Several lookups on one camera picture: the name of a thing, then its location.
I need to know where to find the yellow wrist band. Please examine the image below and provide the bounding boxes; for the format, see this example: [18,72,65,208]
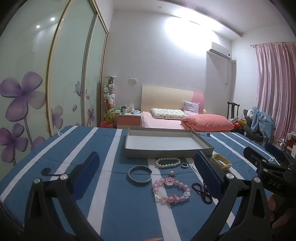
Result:
[210,153,232,171]

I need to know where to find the dark red bead bracelet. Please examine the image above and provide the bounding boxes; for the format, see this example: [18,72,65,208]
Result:
[191,183,213,205]

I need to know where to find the clear tube of plush toys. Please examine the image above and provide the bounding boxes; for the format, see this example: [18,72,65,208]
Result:
[103,75,117,128]

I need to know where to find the flower print sliding wardrobe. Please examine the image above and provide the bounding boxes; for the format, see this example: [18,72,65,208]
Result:
[0,0,109,167]

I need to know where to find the pink bed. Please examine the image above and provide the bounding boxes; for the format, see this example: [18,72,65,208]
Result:
[140,111,232,133]

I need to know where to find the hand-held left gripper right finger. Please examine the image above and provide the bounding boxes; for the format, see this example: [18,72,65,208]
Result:
[194,150,271,241]

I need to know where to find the beige pink headboard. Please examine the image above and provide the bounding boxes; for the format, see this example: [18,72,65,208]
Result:
[141,85,205,114]

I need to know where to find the folded coral quilt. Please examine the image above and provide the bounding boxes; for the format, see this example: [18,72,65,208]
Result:
[181,114,234,133]

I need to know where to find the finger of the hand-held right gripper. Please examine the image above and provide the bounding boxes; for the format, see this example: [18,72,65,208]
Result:
[265,142,287,163]
[243,146,281,173]

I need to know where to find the person's right hand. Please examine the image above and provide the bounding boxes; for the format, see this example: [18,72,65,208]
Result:
[268,193,296,232]

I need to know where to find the white air conditioner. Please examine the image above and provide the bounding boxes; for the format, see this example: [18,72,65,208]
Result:
[207,42,232,61]

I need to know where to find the white patterned pillow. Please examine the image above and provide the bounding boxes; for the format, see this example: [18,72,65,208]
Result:
[151,108,189,120]

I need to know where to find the curtain rod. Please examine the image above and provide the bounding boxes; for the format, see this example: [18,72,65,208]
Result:
[250,41,296,47]

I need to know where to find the dark grey bangle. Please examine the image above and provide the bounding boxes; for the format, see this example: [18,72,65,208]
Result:
[128,166,152,186]

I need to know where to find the pink beige nightstand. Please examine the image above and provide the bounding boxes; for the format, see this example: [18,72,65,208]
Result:
[115,109,141,129]

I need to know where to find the pink curtain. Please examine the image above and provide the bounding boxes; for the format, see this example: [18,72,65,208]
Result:
[254,43,296,149]

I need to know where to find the blue white striped cloth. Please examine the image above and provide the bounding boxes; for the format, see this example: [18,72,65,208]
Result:
[0,126,280,241]

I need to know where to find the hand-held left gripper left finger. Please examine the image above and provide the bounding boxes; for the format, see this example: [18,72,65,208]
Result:
[24,151,109,241]

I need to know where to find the dark wooden chair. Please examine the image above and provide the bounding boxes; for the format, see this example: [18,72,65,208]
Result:
[227,101,240,120]

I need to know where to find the purple patterned pillow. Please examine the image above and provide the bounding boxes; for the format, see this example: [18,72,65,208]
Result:
[183,100,200,115]

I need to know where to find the pink bead flower bracelet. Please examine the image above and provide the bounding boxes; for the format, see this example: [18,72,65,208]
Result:
[152,177,192,204]

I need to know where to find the white pearl bracelet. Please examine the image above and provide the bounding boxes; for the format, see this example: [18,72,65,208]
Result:
[155,157,181,169]

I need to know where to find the blue plush garment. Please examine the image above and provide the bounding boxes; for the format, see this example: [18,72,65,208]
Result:
[251,107,277,143]

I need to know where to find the grey shallow cardboard tray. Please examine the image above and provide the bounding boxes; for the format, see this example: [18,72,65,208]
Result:
[125,127,214,159]

